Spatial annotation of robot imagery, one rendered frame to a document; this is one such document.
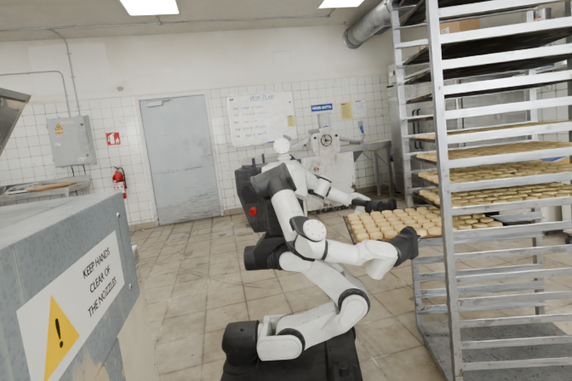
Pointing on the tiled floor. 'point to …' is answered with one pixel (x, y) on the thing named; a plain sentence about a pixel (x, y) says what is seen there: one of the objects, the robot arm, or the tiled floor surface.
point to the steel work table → (49, 189)
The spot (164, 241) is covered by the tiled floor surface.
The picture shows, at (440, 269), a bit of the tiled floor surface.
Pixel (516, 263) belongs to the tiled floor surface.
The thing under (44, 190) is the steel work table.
